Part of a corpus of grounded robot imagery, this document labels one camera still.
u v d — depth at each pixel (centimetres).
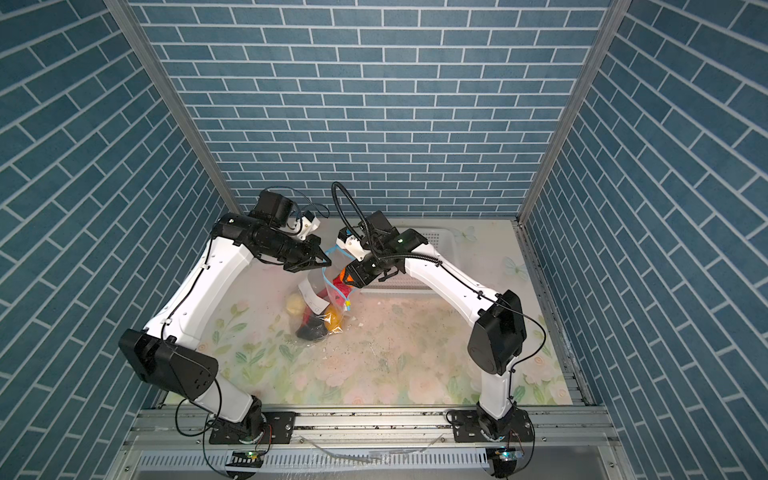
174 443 73
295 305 89
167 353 40
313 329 83
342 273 77
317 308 82
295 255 65
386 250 59
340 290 73
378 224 63
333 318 84
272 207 59
